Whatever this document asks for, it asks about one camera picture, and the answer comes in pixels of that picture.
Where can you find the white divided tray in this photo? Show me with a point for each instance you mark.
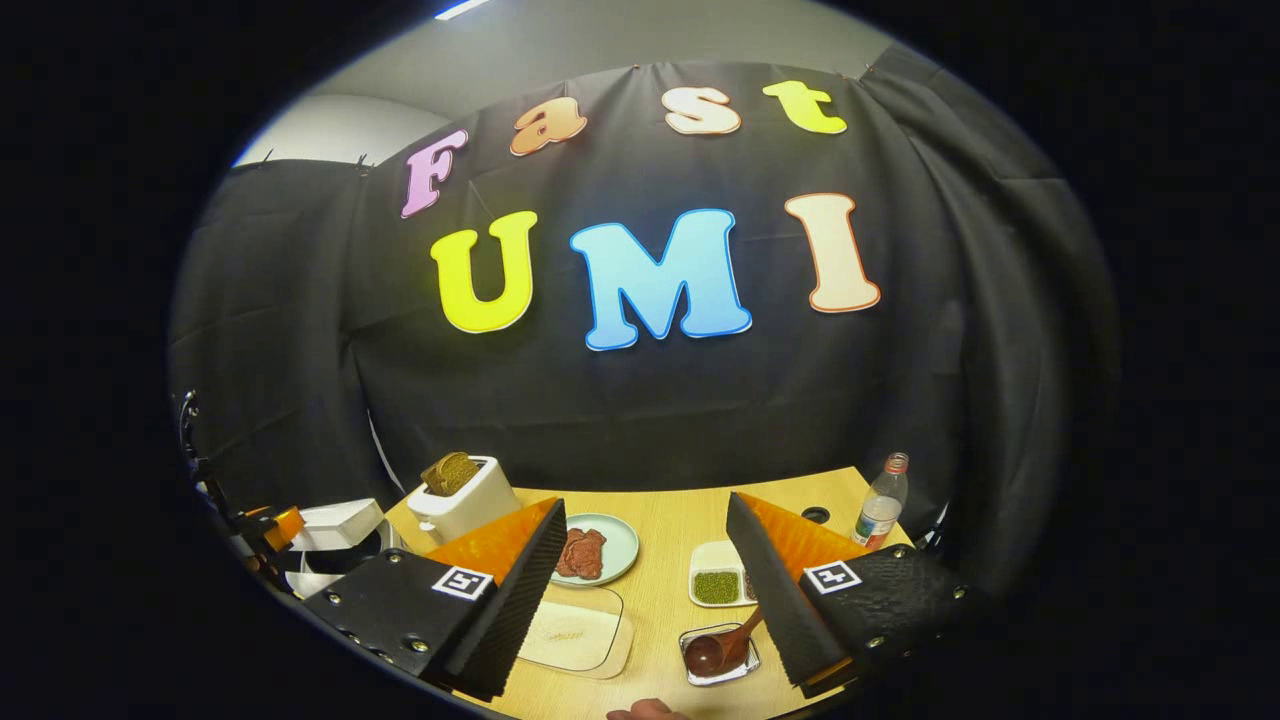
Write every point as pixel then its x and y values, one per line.
pixel 715 555

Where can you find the green mung beans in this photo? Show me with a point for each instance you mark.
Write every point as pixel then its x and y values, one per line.
pixel 716 587

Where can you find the clear plastic water bottle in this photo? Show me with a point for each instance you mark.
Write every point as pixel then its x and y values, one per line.
pixel 880 510

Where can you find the brown bread slice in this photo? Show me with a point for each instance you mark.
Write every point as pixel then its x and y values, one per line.
pixel 450 473

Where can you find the brown wooden spoon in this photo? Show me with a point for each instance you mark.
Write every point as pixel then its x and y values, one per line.
pixel 715 650

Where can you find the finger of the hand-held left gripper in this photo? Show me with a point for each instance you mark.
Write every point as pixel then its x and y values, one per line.
pixel 283 528

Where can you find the white toaster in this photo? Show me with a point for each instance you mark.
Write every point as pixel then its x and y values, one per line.
pixel 470 510

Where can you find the dark red beans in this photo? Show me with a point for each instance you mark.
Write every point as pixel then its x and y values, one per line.
pixel 749 585

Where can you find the light green plate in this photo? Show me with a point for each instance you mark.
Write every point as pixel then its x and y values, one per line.
pixel 620 545

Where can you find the clear plastic container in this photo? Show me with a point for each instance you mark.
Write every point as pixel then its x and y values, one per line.
pixel 590 640

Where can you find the brown cooked meat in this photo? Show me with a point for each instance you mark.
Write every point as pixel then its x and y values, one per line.
pixel 582 553

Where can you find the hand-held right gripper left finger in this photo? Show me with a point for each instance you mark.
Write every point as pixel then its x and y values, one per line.
pixel 520 600

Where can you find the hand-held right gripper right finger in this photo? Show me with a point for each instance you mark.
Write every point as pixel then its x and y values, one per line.
pixel 775 600

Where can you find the black backdrop cloth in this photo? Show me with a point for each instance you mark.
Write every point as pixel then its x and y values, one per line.
pixel 650 400

